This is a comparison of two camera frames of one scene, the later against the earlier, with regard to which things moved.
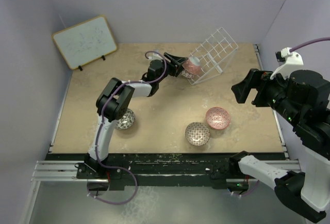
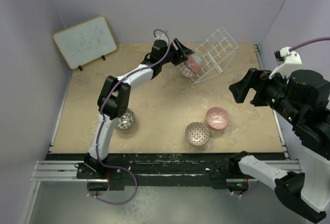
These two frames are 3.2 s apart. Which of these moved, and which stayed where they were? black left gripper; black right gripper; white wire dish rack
Moved: black left gripper
Stayed: black right gripper; white wire dish rack
